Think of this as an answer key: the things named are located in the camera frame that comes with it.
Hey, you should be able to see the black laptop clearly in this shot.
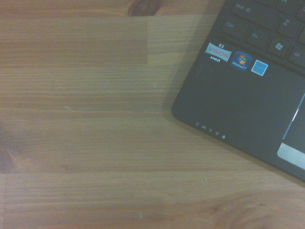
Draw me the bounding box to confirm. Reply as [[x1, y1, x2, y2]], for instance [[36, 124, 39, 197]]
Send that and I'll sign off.
[[171, 0, 305, 182]]

